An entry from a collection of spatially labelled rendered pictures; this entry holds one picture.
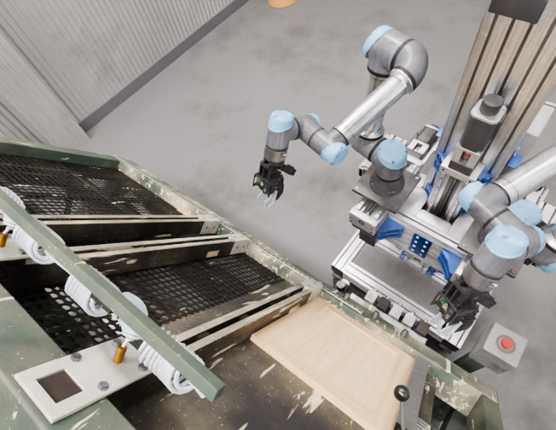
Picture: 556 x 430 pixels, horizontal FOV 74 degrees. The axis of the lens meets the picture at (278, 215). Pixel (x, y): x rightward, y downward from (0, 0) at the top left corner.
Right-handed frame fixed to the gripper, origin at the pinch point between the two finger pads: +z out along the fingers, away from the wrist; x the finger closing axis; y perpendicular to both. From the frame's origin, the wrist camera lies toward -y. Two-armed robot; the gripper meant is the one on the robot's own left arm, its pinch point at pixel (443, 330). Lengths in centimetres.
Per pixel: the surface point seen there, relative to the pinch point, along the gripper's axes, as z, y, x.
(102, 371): -12, 84, -2
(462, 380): 36.9, -32.2, 1.9
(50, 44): 31, 119, -331
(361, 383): 23.7, 15.9, -2.0
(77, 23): 14, 99, -343
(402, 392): 3.7, 20.5, 10.5
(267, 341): 18.6, 41.4, -18.8
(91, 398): -14, 85, 4
